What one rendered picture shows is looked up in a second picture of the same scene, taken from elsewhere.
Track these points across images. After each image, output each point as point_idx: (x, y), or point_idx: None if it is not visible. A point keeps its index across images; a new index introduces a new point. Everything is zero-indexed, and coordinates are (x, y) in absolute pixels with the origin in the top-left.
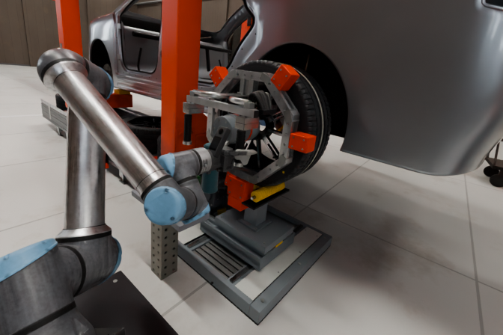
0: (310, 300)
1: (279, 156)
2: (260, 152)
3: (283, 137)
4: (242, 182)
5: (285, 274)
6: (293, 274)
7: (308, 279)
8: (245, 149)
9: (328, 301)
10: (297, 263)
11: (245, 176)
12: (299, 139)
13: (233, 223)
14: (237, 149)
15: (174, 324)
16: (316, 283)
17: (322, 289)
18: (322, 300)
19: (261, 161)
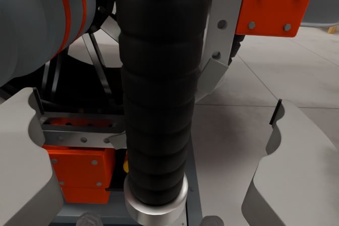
0: (226, 225)
1: (204, 66)
2: (103, 66)
3: (218, 0)
4: (95, 154)
5: (191, 219)
6: (199, 211)
7: (203, 196)
8: (292, 140)
9: (238, 210)
10: (190, 190)
11: (96, 139)
12: None
13: (83, 204)
14: (287, 203)
15: None
16: (213, 194)
17: (223, 197)
18: (234, 214)
19: (111, 83)
